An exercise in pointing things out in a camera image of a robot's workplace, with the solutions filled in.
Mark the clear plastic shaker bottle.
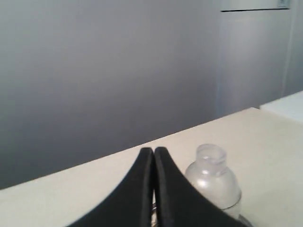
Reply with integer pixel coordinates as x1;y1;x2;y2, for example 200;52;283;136
185;144;242;219

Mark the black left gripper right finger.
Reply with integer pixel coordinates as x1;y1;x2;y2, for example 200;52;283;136
154;147;245;227

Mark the white side table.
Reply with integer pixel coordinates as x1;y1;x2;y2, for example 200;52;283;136
260;91;303;123

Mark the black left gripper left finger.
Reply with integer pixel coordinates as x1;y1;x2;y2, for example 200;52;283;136
70;148;153;227

